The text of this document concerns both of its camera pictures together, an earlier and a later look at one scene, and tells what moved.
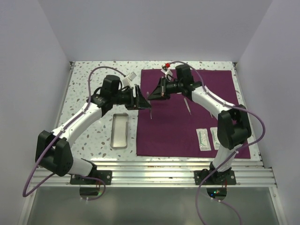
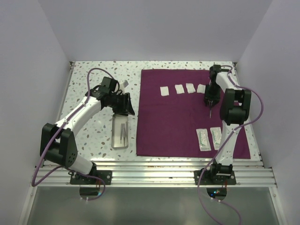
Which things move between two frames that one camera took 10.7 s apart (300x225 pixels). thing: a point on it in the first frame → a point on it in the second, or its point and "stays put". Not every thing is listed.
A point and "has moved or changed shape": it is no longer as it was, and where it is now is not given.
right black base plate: x=221 y=178 stays put
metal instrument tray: x=119 y=131 stays put
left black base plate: x=106 y=175 stays put
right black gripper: x=161 y=92 → x=215 y=98
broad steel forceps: x=187 y=105 → x=126 y=132
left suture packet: x=204 y=139 stays put
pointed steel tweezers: x=150 y=107 has moved or changed shape
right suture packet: x=214 y=131 stays put
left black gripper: x=138 y=101 → x=126 y=108
